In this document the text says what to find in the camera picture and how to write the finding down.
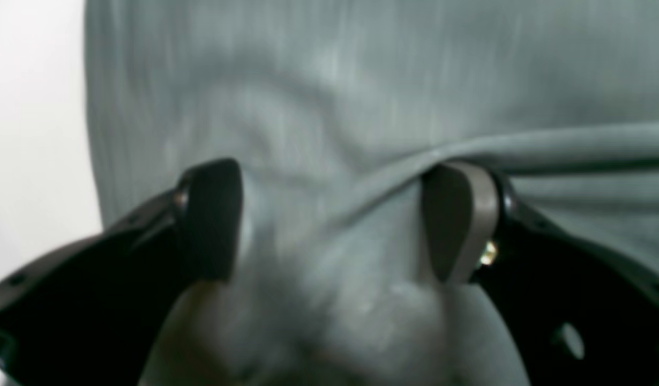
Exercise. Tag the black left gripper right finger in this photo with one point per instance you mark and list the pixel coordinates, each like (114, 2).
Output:
(580, 313)

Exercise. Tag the dark grey t-shirt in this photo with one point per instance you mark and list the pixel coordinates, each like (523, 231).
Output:
(333, 109)

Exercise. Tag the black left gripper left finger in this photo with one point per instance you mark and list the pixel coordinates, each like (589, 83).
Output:
(89, 313)

